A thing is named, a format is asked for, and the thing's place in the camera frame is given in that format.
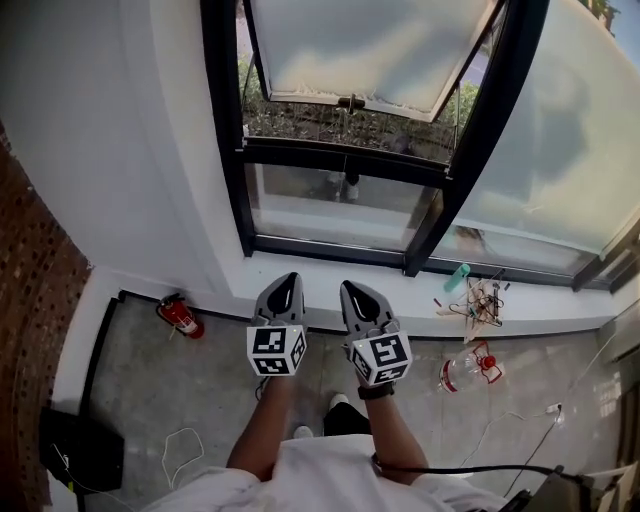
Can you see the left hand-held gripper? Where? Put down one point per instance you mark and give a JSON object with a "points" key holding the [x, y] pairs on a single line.
{"points": [[275, 350]]}

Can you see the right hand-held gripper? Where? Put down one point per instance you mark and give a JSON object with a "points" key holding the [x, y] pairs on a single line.
{"points": [[382, 357]]}

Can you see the person's right forearm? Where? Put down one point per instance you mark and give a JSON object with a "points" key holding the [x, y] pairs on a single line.
{"points": [[395, 435]]}

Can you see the person's left forearm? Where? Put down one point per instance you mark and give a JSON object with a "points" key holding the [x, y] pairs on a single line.
{"points": [[260, 435]]}

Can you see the frosted glass window sash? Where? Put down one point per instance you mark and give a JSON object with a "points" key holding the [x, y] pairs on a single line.
{"points": [[350, 45]]}

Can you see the black wristwatch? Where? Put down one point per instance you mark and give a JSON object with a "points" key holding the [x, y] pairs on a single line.
{"points": [[376, 392]]}

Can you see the person's right white shoe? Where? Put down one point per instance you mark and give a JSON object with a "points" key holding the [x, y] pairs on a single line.
{"points": [[339, 400]]}

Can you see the person's white shoe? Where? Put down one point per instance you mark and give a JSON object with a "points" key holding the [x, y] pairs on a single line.
{"points": [[302, 432], [339, 400]]}

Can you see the teal cylindrical bottle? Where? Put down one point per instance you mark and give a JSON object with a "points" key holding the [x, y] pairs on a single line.
{"points": [[457, 279]]}

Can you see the red fire extinguisher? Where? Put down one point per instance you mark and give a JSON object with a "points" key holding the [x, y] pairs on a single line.
{"points": [[182, 320]]}

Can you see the person's right leg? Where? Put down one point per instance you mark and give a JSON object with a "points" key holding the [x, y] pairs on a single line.
{"points": [[347, 420]]}

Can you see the clear plastic jug red cap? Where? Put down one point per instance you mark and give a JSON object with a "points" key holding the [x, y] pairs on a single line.
{"points": [[457, 372]]}

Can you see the person's left white shoe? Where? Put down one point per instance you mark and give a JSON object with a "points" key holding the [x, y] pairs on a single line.
{"points": [[302, 432]]}

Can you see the person's white shirt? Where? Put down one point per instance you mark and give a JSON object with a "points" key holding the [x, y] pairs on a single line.
{"points": [[325, 475]]}

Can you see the black floor strip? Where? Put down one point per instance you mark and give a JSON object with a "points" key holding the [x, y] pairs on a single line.
{"points": [[101, 350]]}

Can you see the black flat case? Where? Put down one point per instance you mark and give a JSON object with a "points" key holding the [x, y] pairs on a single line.
{"points": [[85, 450]]}

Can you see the grey equipment box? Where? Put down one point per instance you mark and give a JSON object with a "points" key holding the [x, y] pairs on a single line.
{"points": [[565, 490]]}

